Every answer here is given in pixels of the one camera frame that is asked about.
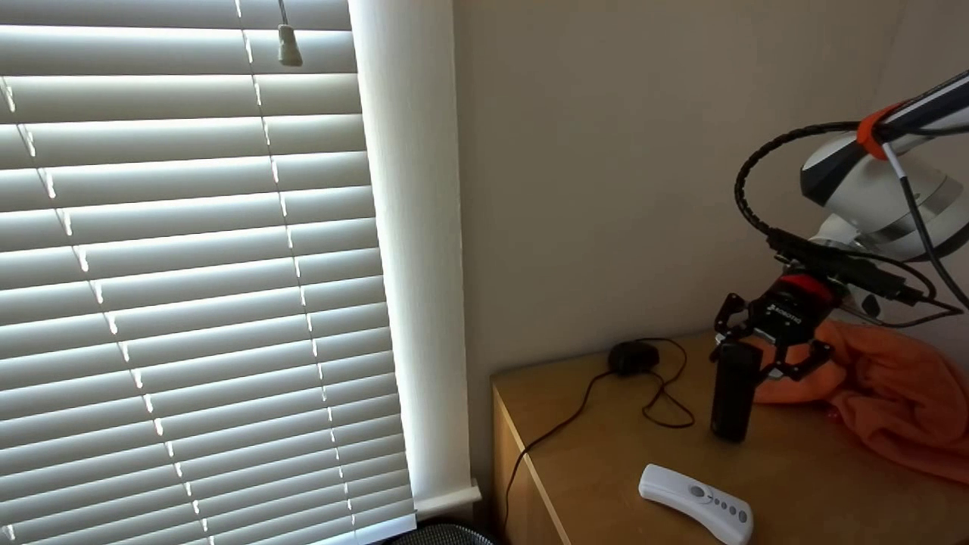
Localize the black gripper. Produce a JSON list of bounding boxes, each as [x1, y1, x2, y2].
[[709, 269, 843, 384]]

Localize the black remote control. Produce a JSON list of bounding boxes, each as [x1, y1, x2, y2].
[[709, 338, 762, 446]]

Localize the white remote control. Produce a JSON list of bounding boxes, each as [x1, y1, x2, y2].
[[635, 461, 756, 545]]

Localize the black round plug adapter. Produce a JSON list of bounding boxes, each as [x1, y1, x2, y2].
[[605, 338, 662, 381]]

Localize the orange cloth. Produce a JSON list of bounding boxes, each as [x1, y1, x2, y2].
[[751, 316, 969, 486]]

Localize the light wooden desk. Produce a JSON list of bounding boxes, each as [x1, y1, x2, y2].
[[487, 314, 969, 545]]

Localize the black waste bin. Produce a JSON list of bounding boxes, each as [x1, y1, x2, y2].
[[385, 517, 496, 545]]

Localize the white window blinds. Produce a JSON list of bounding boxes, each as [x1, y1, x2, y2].
[[0, 0, 419, 545]]

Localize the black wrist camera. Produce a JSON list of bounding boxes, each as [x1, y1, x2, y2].
[[767, 227, 937, 307]]

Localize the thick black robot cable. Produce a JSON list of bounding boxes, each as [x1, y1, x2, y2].
[[734, 118, 969, 316]]

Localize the thin black adapter cable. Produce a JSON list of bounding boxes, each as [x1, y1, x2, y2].
[[499, 338, 710, 509]]

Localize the white window frame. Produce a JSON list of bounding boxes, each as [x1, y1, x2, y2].
[[346, 0, 484, 520]]

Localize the blind cord pull tassel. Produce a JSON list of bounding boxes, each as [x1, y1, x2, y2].
[[272, 0, 305, 68]]

